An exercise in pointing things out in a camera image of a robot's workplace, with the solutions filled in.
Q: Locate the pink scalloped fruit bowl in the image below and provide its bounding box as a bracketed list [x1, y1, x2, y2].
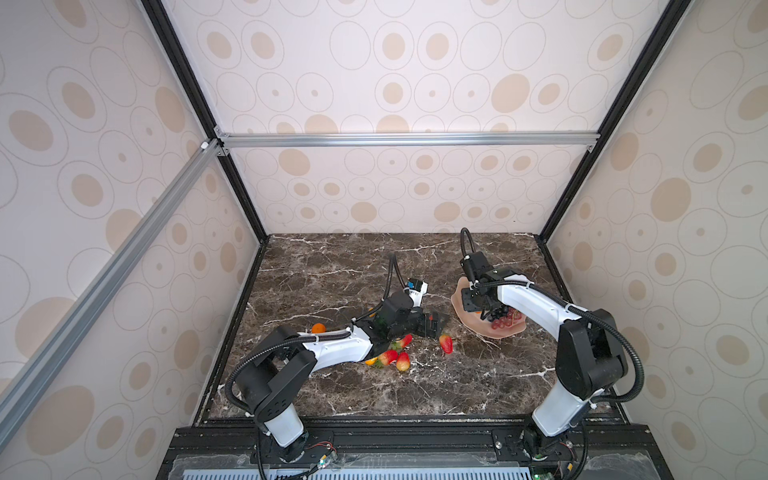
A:
[451, 276, 526, 339]

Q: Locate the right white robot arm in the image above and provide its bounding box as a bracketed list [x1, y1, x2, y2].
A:
[451, 227, 645, 440]

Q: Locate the red fake grape bunch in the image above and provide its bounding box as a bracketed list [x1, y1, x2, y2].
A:
[491, 307, 525, 330]

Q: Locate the fake peach strawberry front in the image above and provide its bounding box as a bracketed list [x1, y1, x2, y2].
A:
[395, 351, 411, 372]

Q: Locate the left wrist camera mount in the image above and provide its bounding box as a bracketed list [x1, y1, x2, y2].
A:
[405, 278, 428, 308]

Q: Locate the fake strawberry far right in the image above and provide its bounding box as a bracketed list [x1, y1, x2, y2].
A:
[438, 334, 454, 355]

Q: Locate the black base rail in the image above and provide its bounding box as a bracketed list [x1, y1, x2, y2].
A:
[156, 418, 672, 479]

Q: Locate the slanted aluminium frame bar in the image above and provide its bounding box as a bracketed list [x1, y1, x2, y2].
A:
[1, 139, 221, 448]

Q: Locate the fake strawberry front left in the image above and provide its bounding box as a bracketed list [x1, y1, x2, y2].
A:
[376, 349, 400, 367]

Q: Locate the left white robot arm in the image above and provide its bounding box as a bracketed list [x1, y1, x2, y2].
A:
[223, 255, 444, 449]

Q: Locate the horizontal aluminium frame bar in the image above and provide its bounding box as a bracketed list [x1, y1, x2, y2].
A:
[220, 131, 600, 149]

